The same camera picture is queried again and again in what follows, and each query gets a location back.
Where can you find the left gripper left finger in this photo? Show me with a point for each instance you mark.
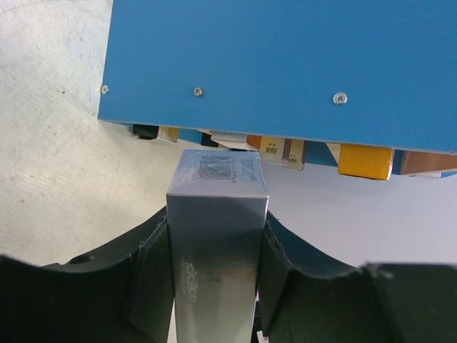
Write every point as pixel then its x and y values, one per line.
pixel 121 291

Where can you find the black toothpaste box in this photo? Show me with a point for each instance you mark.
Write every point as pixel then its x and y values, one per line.
pixel 147 132

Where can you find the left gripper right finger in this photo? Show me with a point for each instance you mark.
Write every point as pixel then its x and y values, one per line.
pixel 304 295

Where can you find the blue shelf with coloured boards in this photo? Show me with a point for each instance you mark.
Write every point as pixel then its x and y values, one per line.
pixel 371 73

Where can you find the plain silver box diagonal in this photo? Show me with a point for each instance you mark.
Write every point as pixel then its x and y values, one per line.
pixel 216 209

